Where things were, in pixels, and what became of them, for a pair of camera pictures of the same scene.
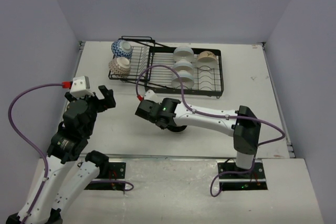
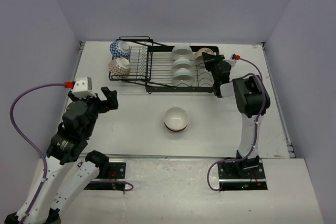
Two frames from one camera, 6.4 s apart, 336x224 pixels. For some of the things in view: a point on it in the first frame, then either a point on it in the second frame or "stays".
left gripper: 108,102 stays
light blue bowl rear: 183,52 stays
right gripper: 160,102 -> 209,60
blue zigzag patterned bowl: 122,48 stays
